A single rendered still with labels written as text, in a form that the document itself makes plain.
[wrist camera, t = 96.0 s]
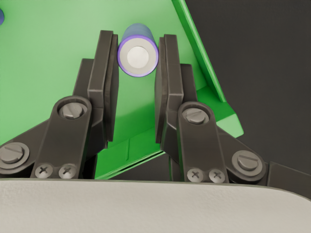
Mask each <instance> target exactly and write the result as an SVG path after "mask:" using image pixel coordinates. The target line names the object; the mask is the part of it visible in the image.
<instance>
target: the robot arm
mask: <svg viewBox="0 0 311 233"><path fill-rule="evenodd" d="M117 49H118V34H113V31H106V30H100V35H99V39H98V44H97V49H96V53H95V57H94V59H89V58H82V60H81V64H80V68H79V71H78V75H77V78H76V82H75V86H74V90H73V93H72V96H67V97H63V98H62V99H60V100H58V101H57V102H56V103H55V105H54V106H53V109H52V112H51V115H50V118H49V119H47V120H45V121H43V122H42V123H40V124H38V125H36V126H35V127H33V128H31V129H29V130H27V131H26V132H23V133H22V134H20V135H18V136H16V137H14V138H13V139H11V140H9V141H7V142H5V143H4V144H2V145H1V146H0V233H311V175H310V174H307V173H304V172H301V171H298V170H295V169H292V168H290V167H287V166H283V165H280V164H278V163H275V162H272V161H270V162H269V163H266V162H264V160H263V159H262V157H261V156H260V155H259V154H257V153H256V152H255V151H253V150H252V149H250V148H249V147H248V146H246V145H244V144H243V143H242V142H240V141H239V140H238V139H236V138H235V137H233V136H232V135H230V134H229V133H227V132H226V131H224V130H223V129H222V128H220V127H219V126H217V124H216V119H215V115H214V113H213V110H212V109H211V108H210V107H209V106H208V105H206V104H204V103H202V102H198V98H197V92H196V86H195V81H194V75H193V67H192V65H191V64H180V59H179V51H178V43H177V35H171V34H164V37H159V45H158V50H159V59H158V65H157V67H156V74H155V143H159V144H160V151H164V152H165V153H166V154H167V155H169V159H168V162H169V178H170V181H142V180H104V179H94V178H95V172H96V165H97V159H98V153H99V152H100V151H101V150H103V149H107V147H108V142H109V141H111V142H113V134H114V126H115V117H116V108H117V100H118V88H119V68H118V62H117Z"/></svg>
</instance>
